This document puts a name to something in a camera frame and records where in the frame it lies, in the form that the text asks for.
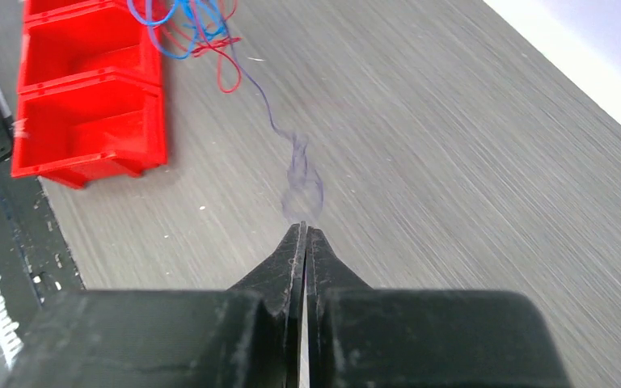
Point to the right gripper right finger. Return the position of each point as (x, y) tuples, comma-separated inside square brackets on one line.
[(360, 336)]

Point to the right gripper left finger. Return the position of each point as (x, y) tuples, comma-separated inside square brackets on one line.
[(245, 336)]

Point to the red three-compartment bin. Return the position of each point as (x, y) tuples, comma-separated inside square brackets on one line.
[(90, 94)]

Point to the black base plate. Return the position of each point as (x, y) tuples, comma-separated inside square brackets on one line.
[(35, 260)]

